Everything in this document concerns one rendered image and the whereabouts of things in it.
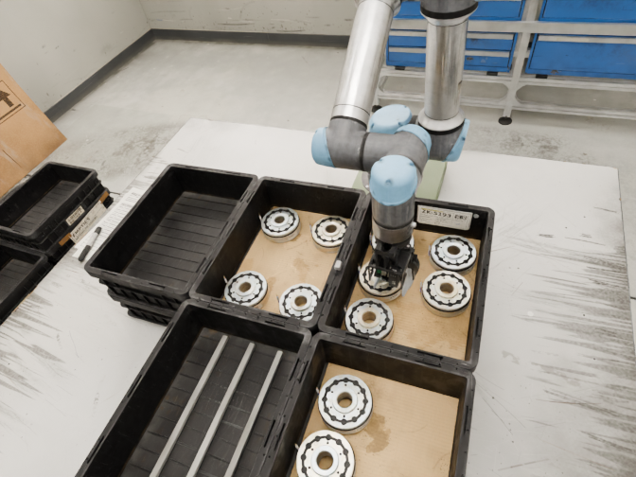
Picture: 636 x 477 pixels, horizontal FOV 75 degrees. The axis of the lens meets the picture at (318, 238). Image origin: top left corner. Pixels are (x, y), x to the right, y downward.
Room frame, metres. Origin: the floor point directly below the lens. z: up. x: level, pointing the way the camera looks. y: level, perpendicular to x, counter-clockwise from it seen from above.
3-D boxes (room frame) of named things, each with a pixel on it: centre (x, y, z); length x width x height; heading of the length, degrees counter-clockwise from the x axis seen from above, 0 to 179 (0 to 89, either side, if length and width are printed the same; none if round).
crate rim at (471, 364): (0.51, -0.18, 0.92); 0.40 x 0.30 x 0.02; 152
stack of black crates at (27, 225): (1.47, 1.12, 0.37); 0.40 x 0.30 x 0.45; 150
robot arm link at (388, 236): (0.50, -0.14, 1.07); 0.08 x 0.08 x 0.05
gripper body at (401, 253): (0.50, -0.14, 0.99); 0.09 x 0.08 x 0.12; 147
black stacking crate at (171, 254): (0.79, 0.34, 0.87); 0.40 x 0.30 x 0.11; 152
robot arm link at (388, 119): (0.96, -0.27, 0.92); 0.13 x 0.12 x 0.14; 60
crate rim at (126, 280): (0.79, 0.34, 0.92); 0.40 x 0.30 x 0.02; 152
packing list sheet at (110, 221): (1.06, 0.63, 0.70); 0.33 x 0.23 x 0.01; 151
